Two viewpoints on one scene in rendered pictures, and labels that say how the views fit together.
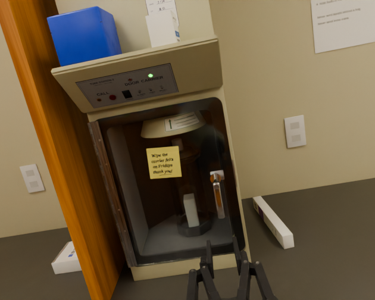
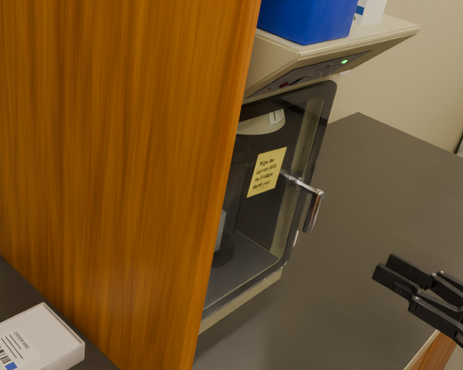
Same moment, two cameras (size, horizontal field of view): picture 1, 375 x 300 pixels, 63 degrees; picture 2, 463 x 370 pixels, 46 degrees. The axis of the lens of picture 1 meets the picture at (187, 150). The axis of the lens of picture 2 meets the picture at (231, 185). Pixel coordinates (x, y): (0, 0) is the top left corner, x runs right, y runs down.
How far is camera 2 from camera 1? 0.85 m
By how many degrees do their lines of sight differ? 56
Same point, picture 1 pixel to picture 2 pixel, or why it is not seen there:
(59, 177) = (213, 226)
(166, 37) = (376, 13)
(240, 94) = not seen: hidden behind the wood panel
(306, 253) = (311, 249)
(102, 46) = (349, 22)
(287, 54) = not seen: outside the picture
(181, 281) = (231, 327)
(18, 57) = (249, 15)
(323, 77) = not seen: hidden behind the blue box
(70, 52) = (321, 25)
